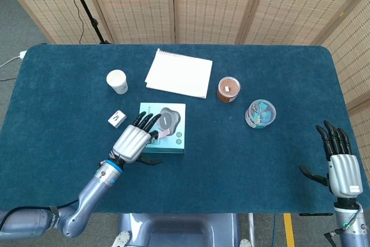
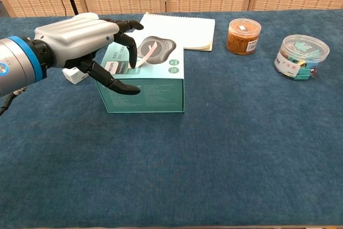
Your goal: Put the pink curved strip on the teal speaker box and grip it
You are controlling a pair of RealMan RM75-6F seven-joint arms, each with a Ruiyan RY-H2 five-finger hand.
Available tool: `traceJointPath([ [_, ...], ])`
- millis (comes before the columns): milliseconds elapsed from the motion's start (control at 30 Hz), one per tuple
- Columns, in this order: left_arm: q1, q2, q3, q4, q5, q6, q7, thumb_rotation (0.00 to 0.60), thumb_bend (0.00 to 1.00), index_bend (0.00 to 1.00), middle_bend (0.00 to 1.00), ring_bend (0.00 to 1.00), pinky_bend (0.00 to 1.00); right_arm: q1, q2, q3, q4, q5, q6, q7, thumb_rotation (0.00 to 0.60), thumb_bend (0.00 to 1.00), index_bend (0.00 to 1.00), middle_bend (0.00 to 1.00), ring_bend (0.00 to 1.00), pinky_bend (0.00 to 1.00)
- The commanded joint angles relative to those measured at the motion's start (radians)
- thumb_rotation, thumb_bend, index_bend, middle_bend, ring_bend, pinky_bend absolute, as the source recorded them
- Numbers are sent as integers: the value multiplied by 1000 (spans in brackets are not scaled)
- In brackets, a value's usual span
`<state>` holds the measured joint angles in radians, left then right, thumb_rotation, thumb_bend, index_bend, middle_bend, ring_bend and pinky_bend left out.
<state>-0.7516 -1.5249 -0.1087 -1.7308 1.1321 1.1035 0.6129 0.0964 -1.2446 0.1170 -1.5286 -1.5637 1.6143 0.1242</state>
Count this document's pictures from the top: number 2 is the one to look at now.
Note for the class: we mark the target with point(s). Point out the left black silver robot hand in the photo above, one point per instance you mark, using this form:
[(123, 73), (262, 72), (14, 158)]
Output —
[(75, 38)]

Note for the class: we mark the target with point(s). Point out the pink paper strip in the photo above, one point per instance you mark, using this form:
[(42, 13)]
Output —
[(148, 52)]

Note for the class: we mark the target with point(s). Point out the small white cardboard box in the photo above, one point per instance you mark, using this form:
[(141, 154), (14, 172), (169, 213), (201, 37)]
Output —
[(73, 77)]

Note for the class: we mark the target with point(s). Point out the teal speaker product box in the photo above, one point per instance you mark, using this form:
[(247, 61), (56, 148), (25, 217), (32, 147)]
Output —
[(160, 95)]

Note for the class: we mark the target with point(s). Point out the white spiral notepad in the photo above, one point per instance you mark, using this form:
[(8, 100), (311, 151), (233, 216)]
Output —
[(187, 30)]

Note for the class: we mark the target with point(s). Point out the blue table cloth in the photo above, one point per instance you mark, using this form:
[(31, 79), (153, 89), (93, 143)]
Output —
[(171, 159)]

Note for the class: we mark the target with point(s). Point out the clear jar of rubber bands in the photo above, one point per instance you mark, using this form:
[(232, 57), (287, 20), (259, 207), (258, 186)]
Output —
[(242, 37)]

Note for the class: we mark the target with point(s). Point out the clear jar of binder clips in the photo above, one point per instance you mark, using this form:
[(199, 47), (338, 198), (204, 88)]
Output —
[(300, 57)]

